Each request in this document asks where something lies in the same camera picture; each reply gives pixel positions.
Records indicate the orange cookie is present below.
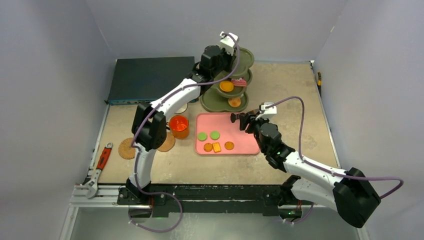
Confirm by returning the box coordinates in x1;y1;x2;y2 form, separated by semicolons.
224;141;235;151
203;142;214;152

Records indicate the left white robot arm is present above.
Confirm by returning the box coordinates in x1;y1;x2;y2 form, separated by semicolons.
125;44;241;205

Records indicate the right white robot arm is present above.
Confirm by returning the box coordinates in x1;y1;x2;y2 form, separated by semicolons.
230;111;381;228

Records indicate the pink cake slice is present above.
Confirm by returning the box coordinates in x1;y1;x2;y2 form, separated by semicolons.
230;78;248;88

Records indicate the red handled tool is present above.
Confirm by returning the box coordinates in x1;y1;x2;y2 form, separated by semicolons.
84;142;113;199

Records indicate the yellow black tool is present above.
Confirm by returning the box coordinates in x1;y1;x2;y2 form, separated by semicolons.
317;71;322;96

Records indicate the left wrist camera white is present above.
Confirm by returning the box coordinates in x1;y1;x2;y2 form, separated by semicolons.
218;31;239;55

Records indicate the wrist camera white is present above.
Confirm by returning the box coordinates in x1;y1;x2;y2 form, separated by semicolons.
256;101;277;120
218;31;239;55

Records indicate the square yellow cracker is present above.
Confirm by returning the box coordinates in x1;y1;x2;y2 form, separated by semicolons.
212;142;222;153

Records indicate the white ribbed cup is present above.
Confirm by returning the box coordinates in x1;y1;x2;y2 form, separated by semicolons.
175;103;188;115

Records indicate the dark network switch box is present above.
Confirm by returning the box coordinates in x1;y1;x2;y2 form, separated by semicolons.
105;56;195;106

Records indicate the orange egg tart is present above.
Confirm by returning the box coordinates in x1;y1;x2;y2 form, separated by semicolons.
219;80;235;93

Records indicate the green macaron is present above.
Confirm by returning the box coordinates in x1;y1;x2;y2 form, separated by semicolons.
210;130;221;140
197;132;208;142

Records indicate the pink serving tray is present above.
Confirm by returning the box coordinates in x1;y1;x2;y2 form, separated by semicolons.
194;112;260;156

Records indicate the orange bun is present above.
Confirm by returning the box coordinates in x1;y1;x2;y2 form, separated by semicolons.
227;97;241;108

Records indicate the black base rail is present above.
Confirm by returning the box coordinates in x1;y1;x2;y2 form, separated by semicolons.
117;183;300;218

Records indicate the woven coaster right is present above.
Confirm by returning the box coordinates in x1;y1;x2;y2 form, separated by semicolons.
157;132;176;152

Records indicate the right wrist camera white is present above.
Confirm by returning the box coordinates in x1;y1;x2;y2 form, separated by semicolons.
256;101;277;120

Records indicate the green three-tier stand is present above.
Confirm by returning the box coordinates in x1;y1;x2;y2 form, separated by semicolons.
199;48;255;113

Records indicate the orange translucent cup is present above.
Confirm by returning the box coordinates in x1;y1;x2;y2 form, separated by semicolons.
168;115;190;140

